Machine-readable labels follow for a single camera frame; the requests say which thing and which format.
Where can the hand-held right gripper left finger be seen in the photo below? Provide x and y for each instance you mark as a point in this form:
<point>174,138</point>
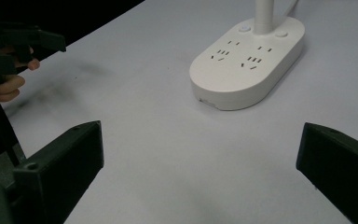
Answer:
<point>62,161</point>

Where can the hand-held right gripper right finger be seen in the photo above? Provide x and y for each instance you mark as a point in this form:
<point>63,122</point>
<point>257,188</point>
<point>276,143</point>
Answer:
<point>338,168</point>

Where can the white power strip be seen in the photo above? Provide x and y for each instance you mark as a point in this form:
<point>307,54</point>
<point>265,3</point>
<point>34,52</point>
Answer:
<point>245,62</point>

